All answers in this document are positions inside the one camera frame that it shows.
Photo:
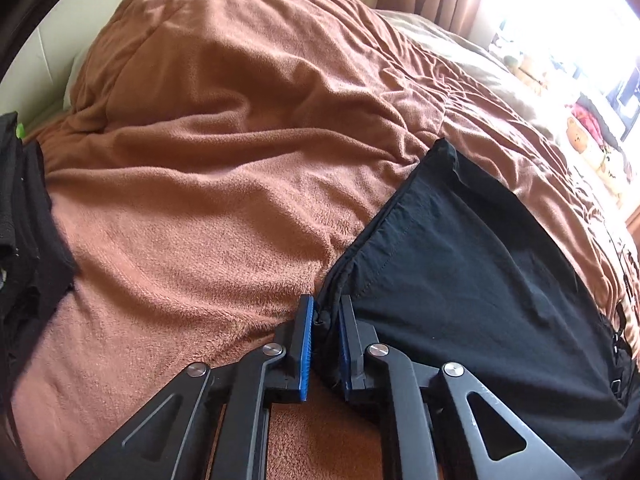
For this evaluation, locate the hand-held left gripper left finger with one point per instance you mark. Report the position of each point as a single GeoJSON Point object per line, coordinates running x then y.
{"type": "Point", "coordinates": [306, 345]}

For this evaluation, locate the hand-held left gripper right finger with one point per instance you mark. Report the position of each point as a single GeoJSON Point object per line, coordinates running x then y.
{"type": "Point", "coordinates": [345, 350]}

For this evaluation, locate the black pants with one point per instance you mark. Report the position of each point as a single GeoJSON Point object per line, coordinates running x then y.
{"type": "Point", "coordinates": [475, 270]}

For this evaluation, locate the brown fleece blanket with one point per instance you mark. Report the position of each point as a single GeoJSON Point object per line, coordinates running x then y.
{"type": "Point", "coordinates": [200, 160]}

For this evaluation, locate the dark cloth pile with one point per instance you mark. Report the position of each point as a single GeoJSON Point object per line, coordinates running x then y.
{"type": "Point", "coordinates": [25, 210]}

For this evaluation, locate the bear print pillow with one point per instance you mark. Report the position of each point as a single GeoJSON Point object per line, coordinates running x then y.
{"type": "Point", "coordinates": [585, 140]}

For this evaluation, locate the beige bed sheet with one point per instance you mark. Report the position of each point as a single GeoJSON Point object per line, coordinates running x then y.
{"type": "Point", "coordinates": [450, 45]}

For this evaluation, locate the red cloth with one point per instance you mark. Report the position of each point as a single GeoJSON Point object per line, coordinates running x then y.
{"type": "Point", "coordinates": [590, 120]}

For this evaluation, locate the cream padded headboard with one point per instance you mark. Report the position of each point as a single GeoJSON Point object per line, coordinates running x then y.
{"type": "Point", "coordinates": [55, 60]}

